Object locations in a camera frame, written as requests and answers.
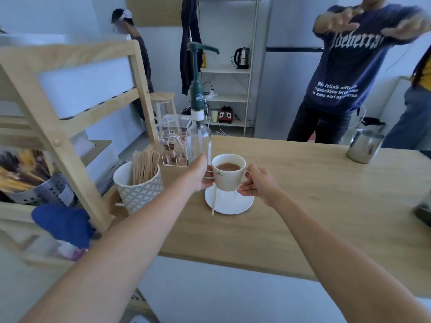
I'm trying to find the person's right hand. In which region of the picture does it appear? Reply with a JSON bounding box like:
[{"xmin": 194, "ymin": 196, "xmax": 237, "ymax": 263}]
[{"xmin": 237, "ymin": 164, "xmax": 283, "ymax": 208}]

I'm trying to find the person's left hand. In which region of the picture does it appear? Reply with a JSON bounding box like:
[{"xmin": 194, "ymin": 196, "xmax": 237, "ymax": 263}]
[{"xmin": 186, "ymin": 154, "xmax": 215, "ymax": 200}]

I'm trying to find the white coffee cup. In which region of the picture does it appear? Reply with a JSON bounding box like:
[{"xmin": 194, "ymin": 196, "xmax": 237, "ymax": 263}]
[{"xmin": 211, "ymin": 153, "xmax": 252, "ymax": 192}]

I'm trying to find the person's left forearm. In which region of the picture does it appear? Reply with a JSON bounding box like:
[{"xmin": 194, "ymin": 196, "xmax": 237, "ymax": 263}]
[{"xmin": 18, "ymin": 180, "xmax": 199, "ymax": 323}]

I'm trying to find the person's right forearm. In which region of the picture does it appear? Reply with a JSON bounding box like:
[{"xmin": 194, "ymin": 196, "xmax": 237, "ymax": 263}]
[{"xmin": 269, "ymin": 195, "xmax": 431, "ymax": 323}]

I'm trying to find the white saucer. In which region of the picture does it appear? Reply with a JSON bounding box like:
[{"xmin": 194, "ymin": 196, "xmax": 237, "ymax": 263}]
[{"xmin": 204, "ymin": 183, "xmax": 255, "ymax": 215}]

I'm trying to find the clear bottle with green pump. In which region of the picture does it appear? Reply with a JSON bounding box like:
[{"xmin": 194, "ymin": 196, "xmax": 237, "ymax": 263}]
[{"xmin": 186, "ymin": 41, "xmax": 220, "ymax": 166}]

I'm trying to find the clear acrylic organizer box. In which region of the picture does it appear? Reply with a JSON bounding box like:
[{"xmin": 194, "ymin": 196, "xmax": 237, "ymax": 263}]
[{"xmin": 156, "ymin": 112, "xmax": 193, "ymax": 167}]

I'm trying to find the red blender base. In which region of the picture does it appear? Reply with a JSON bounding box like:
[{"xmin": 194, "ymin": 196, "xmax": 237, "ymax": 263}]
[{"xmin": 218, "ymin": 106, "xmax": 234, "ymax": 124}]

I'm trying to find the bundle of wooden stirrers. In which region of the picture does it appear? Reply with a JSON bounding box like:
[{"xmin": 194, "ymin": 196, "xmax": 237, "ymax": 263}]
[{"xmin": 132, "ymin": 150, "xmax": 161, "ymax": 186}]

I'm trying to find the white patterned holder cup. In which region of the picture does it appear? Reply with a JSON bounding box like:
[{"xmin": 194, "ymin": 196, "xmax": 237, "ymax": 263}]
[{"xmin": 113, "ymin": 161, "xmax": 164, "ymax": 215}]

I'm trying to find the white metal shelf unit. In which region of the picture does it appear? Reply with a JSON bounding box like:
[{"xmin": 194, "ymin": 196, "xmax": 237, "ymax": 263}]
[{"xmin": 195, "ymin": 0, "xmax": 264, "ymax": 137}]

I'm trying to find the wooden stool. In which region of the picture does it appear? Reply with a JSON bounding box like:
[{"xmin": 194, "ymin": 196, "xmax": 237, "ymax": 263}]
[{"xmin": 150, "ymin": 91, "xmax": 180, "ymax": 132}]

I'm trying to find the white refrigerator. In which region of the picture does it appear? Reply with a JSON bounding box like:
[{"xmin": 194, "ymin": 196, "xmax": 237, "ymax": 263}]
[{"xmin": 254, "ymin": 0, "xmax": 339, "ymax": 142}]

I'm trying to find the black electric kettle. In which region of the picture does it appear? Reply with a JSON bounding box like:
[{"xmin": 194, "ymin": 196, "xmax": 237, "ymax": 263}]
[{"xmin": 231, "ymin": 47, "xmax": 251, "ymax": 70}]

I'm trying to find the steel milk pitcher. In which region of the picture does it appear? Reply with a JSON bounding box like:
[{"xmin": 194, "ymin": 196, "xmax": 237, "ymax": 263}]
[{"xmin": 346, "ymin": 128, "xmax": 385, "ymax": 164}]

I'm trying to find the dark hanging jacket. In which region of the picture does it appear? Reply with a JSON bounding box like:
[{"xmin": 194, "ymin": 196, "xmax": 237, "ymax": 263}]
[{"xmin": 180, "ymin": 0, "xmax": 203, "ymax": 96}]

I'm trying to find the wooden shelf rack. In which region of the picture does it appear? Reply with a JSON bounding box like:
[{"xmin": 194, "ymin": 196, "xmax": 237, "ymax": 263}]
[{"xmin": 0, "ymin": 39, "xmax": 159, "ymax": 234}]

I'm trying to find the blue cloth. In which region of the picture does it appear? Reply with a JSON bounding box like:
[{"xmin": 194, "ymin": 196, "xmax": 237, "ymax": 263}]
[{"xmin": 31, "ymin": 203, "xmax": 97, "ymax": 250}]

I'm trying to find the white rectangular panel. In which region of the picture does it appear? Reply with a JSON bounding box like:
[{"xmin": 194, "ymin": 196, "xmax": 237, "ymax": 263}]
[{"xmin": 36, "ymin": 56, "xmax": 132, "ymax": 119}]

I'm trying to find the perforated metal utensil holder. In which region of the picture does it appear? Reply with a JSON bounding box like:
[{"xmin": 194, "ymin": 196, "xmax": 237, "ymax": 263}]
[{"xmin": 6, "ymin": 173, "xmax": 75, "ymax": 207}]

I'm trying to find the wooden pegboard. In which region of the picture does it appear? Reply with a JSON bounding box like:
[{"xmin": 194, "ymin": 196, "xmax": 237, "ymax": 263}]
[{"xmin": 125, "ymin": 0, "xmax": 184, "ymax": 27}]

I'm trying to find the dark object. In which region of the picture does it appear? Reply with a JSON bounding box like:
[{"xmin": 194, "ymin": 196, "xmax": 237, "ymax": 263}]
[{"xmin": 414, "ymin": 194, "xmax": 431, "ymax": 228}]

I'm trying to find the bundle of coloured straws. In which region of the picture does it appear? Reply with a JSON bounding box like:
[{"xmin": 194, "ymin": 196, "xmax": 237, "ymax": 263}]
[{"xmin": 0, "ymin": 148, "xmax": 54, "ymax": 194}]

